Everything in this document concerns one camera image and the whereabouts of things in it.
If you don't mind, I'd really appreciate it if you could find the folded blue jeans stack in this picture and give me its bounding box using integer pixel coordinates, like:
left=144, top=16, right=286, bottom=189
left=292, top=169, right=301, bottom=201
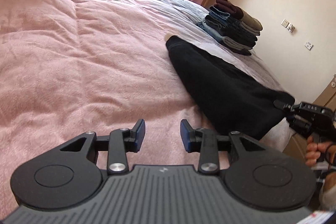
left=197, top=5, right=261, bottom=56

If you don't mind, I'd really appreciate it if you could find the black sweater with white collar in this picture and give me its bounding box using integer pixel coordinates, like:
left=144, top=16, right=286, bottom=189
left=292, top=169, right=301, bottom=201
left=166, top=36, right=295, bottom=140

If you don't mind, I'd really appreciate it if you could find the grey folded garment lower stack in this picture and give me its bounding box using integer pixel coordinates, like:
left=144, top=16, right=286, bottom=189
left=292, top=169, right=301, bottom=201
left=222, top=36, right=252, bottom=51

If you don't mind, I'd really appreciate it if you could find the wall switch with plug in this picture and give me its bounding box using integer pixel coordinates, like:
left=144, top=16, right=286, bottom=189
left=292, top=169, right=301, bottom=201
left=281, top=19, right=295, bottom=33

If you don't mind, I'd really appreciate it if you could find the white wall socket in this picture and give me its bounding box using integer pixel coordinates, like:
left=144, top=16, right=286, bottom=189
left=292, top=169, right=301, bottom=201
left=305, top=42, right=313, bottom=51

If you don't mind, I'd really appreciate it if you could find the pink and blue duvet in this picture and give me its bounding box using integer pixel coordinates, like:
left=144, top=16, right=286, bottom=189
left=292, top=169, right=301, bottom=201
left=1, top=0, right=281, bottom=218

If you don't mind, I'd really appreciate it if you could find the metal door handle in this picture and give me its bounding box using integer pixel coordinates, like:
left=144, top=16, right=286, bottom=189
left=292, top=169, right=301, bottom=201
left=330, top=75, right=336, bottom=88

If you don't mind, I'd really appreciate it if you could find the person's right hand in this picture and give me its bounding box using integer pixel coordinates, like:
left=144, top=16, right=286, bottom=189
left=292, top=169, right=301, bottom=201
left=305, top=136, right=335, bottom=167

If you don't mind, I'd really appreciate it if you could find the dark maroon folded garment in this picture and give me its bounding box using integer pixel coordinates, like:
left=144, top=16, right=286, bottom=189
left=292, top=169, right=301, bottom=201
left=214, top=0, right=244, bottom=20

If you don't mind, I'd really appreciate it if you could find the beige folded garment on top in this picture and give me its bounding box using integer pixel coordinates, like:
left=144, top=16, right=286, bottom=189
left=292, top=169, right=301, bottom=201
left=241, top=10, right=263, bottom=31

